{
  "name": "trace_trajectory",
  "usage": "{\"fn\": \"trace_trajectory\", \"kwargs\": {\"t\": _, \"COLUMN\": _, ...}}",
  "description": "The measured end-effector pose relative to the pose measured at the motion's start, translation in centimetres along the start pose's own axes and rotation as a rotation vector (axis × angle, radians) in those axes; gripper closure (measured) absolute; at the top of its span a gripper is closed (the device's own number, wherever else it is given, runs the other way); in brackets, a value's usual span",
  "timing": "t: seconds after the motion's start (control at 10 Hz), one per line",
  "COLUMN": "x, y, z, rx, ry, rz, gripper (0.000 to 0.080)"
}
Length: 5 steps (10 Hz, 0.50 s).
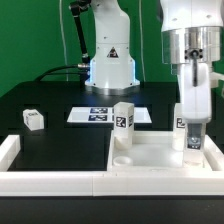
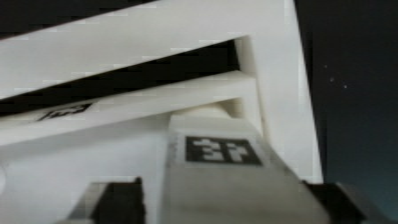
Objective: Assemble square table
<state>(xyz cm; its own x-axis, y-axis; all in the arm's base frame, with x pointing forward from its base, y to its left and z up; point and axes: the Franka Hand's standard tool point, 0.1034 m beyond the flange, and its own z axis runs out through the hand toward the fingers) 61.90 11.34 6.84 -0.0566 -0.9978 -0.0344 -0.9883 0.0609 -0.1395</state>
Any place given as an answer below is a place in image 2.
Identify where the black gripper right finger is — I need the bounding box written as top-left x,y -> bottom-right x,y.
300,180 -> 393,224

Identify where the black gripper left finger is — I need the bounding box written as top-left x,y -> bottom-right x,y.
58,177 -> 147,224

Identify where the white table leg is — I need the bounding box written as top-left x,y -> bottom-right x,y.
158,114 -> 334,224

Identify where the white square tabletop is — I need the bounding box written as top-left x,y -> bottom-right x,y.
0,71 -> 261,224

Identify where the white U-shaped obstacle fence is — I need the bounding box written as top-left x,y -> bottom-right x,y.
0,0 -> 323,182

